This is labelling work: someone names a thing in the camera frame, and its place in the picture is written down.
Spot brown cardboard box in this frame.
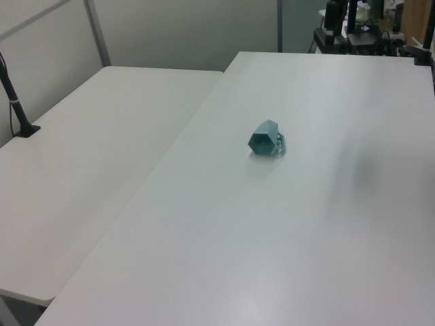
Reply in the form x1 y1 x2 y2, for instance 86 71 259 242
405 13 428 48

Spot white side table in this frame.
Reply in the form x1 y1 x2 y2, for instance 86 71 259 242
0 66 224 306

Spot grey metal partition frame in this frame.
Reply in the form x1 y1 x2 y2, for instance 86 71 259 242
0 0 113 68

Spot black camera pole with base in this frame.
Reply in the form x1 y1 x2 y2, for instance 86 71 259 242
0 50 41 139

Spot grey partition post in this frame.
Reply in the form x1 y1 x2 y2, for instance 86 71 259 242
276 0 284 54

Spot thin black pole cable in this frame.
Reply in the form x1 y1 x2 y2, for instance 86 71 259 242
0 52 17 137

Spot black box with pole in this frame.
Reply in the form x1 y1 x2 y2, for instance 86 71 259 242
346 0 378 48

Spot black stand with white band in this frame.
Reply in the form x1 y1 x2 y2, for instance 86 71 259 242
312 0 347 54

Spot black clamp mount with pole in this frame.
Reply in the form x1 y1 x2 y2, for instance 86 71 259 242
400 20 435 67

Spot teal hexagonal cup with handle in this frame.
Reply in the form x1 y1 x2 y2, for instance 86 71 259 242
247 118 290 158

